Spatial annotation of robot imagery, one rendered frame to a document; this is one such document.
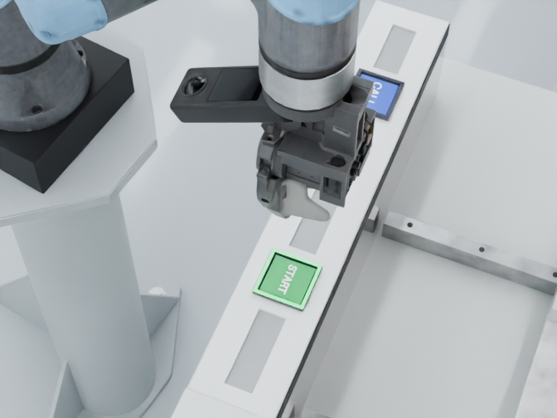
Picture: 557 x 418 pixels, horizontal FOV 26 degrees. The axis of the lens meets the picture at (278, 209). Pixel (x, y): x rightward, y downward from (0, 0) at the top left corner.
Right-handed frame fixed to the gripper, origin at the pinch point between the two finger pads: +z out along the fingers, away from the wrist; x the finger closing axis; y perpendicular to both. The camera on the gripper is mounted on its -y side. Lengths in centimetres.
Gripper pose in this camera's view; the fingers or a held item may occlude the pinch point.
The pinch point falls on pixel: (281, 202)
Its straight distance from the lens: 113.0
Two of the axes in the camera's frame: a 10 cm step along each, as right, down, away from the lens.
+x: 3.8, -7.8, 4.9
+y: 9.2, 3.2, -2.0
